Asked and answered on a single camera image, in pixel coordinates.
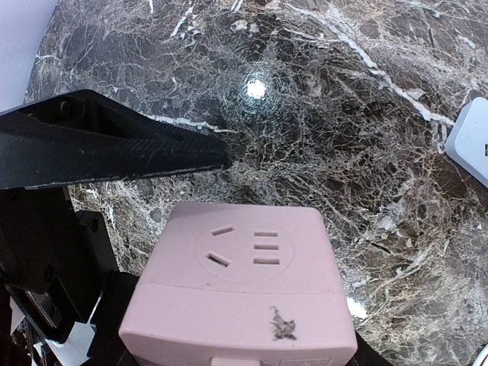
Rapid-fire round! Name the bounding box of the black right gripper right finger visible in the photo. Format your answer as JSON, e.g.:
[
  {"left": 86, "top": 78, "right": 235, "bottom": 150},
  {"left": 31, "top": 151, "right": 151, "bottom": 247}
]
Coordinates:
[{"left": 352, "top": 332, "right": 393, "bottom": 366}]

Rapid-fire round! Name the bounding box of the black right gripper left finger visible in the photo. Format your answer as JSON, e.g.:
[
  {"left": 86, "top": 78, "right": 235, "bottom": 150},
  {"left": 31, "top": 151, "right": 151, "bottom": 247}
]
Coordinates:
[{"left": 1, "top": 89, "right": 232, "bottom": 189}]

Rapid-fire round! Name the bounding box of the pink cube socket adapter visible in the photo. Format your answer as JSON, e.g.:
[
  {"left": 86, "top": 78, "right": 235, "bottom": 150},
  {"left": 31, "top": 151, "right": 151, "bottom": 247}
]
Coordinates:
[{"left": 119, "top": 202, "right": 358, "bottom": 365}]

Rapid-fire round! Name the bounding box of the blue power strip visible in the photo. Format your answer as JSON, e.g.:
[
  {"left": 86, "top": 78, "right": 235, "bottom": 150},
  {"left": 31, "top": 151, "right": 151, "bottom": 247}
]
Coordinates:
[{"left": 445, "top": 97, "right": 488, "bottom": 187}]

